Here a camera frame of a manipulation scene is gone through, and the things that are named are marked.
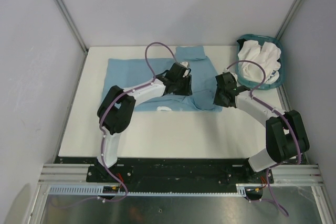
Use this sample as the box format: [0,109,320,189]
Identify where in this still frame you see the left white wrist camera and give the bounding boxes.
[180,61,189,69]

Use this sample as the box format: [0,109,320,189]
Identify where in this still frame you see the white t shirt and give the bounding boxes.
[238,40,281,84]

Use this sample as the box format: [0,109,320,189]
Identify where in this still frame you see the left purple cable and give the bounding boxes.
[99,41,184,209]

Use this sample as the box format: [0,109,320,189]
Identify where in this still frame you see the left aluminium frame post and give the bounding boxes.
[54,0,88,54]

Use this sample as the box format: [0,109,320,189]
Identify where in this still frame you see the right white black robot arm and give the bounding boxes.
[214,72,310,183]

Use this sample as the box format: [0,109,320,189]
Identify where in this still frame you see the grey slotted cable duct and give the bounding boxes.
[48,185,261,197]

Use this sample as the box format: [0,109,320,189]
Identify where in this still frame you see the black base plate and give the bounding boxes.
[86,157,274,184]

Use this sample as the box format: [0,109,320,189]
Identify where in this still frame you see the aluminium front rail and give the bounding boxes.
[38,164,324,186]

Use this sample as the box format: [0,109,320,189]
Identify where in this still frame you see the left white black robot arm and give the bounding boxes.
[95,62,192,182]

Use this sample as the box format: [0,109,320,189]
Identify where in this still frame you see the light blue t shirt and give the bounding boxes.
[101,46,222,112]

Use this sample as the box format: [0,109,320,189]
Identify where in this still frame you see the teal laundry basket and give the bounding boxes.
[235,34,285,90]

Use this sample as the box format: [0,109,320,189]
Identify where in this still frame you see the black t shirt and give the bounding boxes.
[236,39,246,51]

